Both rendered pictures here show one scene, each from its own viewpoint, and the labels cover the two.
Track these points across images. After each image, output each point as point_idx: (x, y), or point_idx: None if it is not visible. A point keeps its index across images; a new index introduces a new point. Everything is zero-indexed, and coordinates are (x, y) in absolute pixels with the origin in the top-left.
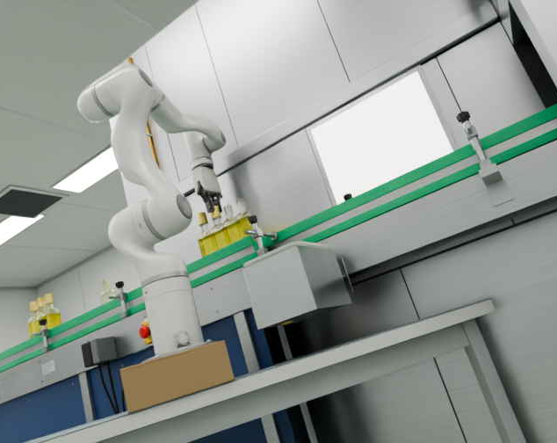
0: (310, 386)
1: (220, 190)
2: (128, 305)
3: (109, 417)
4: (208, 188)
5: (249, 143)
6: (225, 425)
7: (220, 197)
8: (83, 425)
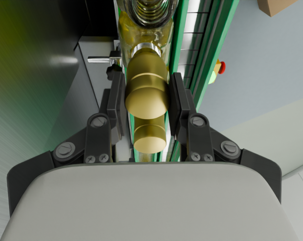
0: None
1: (42, 196)
2: None
3: (256, 32)
4: (226, 177)
5: None
6: None
7: (40, 162)
8: (238, 62)
